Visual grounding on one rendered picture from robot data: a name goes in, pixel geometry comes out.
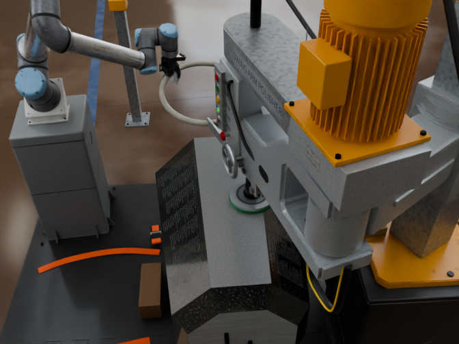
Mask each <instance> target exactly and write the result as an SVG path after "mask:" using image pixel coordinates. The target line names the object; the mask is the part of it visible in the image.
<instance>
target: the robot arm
mask: <svg viewBox="0 0 459 344"><path fill-rule="evenodd" d="M16 46H17V59H18V74H17V75H16V78H15V86H16V88H17V90H18V92H19V93H20V94H21V95H22V96H23V97H25V99H26V101H27V104H28V105H29V106H30V107H31V108H32V109H33V110H35V111H38V112H42V113H45V112H49V111H52V110H53V109H55V108H56V107H57V105H58V104H59V102H60V100H61V92H60V89H59V87H58V86H57V85H56V84H55V83H54V82H53V81H51V80H49V76H48V54H49V49H51V50H52V51H55V52H58V53H65V52H66V51H69V52H72V53H76V54H80V55H85V56H88V57H93V58H96V59H101V60H104V61H109V62H112V63H117V64H120V65H123V66H128V67H132V68H135V69H138V70H139V73H140V74H143V75H148V74H153V73H155V72H156V71H157V64H156V47H155V46H161V54H162V57H161V64H159V70H160V72H161V71H163V72H164V75H163V76H162V77H163V78H164V77H165V75H166V76H168V77H170V76H172V75H173V79H172V81H171V83H176V84H178V82H179V80H180V75H181V71H180V68H179V65H178V63H177V61H185V59H186V56H184V55H183V54H182V53H178V29H177V27H176V26H175V25H173V24H171V23H165V24H162V25H161V26H160V28H141V29H136V30H135V46H136V47H137V48H138V51H135V50H133V49H129V48H126V47H123V46H118V45H116V44H112V43H108V42H105V41H102V40H97V39H95V38H91V37H87V36H85V35H81V34H78V33H74V32H71V30H70V29H69V28H68V27H66V26H63V25H62V23H61V14H60V2H59V0H30V6H29V16H28V20H27V26H26V30H25V33H22V34H20V35H19V36H18V37H17V41H16ZM160 66H162V69H161V67H160Z"/></svg>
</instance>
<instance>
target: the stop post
mask: <svg viewBox="0 0 459 344"><path fill-rule="evenodd" d="M108 2H109V10H110V11H113V14H114V19H115V26H116V30H117V38H118V42H119V46H123V47H126V48H129V49H132V46H131V42H130V34H129V29H128V21H127V16H126V9H127V6H128V0H108ZM123 69H124V77H125V81H126V88H127V93H128V100H129V105H130V112H131V113H127V116H126V123H125V127H140V126H149V119H150V112H144V113H142V111H141V103H140V98H139V90H138V85H137V77H136V72H135V68H132V67H128V66H123Z"/></svg>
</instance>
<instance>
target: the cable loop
mask: <svg viewBox="0 0 459 344"><path fill-rule="evenodd" d="M351 271H352V264H350V265H348V266H344V267H342V272H341V274H340V278H339V283H338V287H337V293H336V297H335V301H334V304H332V303H331V301H330V300H329V299H328V298H327V296H326V294H325V293H324V291H323V289H322V288H321V286H320V284H319V282H318V279H317V278H316V277H315V276H314V274H313V272H312V271H311V269H310V268H309V266H308V265H307V278H308V280H309V283H310V285H311V288H312V289H313V291H314V293H315V295H316V296H317V298H318V299H319V301H320V303H321V304H322V306H323V307H324V308H325V309H326V310H327V311H328V312H329V313H331V314H338V313H339V312H340V311H341V309H342V307H343V304H344V300H345V297H346V291H347V288H348V283H349V280H350V274H351Z"/></svg>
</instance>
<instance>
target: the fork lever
mask: <svg viewBox="0 0 459 344"><path fill-rule="evenodd" d="M207 121H208V127H209V129H210V130H211V131H212V133H213V134H214V135H215V137H216V138H217V139H218V140H219V142H220V143H221V144H222V145H223V142H222V140H221V137H220V133H221V132H222V130H221V129H220V127H219V125H214V123H213V122H212V121H211V119H210V118H207ZM239 168H240V170H241V171H242V173H243V174H245V176H246V177H247V179H248V180H249V181H250V182H251V175H250V174H249V172H248V170H247V169H246V167H239ZM249 192H250V193H251V194H254V189H253V187H249ZM258 193H259V194H260V196H261V197H264V195H263V194H262V192H261V191H260V189H259V188H258Z"/></svg>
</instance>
